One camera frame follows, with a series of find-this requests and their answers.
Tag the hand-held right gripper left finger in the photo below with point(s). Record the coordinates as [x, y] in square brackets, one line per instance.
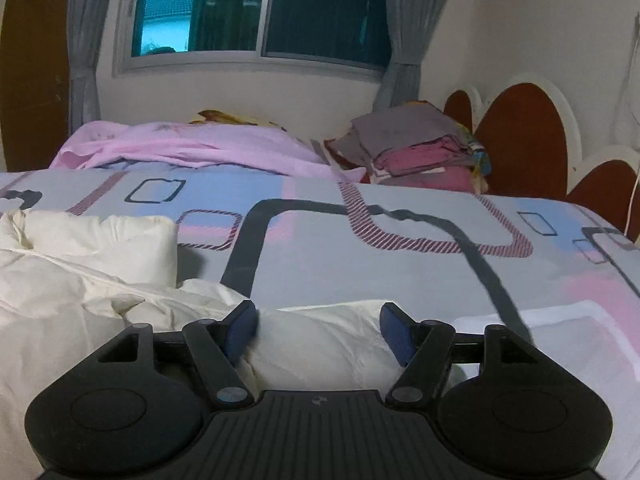
[242, 331]

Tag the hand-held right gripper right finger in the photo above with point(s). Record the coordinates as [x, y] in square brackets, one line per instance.
[396, 335]

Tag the white puffer jacket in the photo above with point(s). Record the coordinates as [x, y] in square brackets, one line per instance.
[65, 300]

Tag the stack of folded clothes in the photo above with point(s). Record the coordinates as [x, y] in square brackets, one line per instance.
[415, 150]

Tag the bed with patterned sheet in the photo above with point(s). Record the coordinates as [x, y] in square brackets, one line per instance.
[350, 270]

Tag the pink blanket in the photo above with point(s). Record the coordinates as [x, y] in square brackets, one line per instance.
[200, 147]

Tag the yellow printed cloth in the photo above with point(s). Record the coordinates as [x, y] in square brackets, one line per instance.
[225, 117]

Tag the brown and white headboard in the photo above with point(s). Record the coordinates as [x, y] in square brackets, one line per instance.
[525, 135]

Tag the grey curtain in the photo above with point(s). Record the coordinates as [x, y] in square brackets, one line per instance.
[410, 35]
[87, 35]

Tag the sliding glass window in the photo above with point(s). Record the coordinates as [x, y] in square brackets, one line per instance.
[300, 5]

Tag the brown wooden door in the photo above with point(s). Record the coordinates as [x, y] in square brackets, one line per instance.
[35, 60]

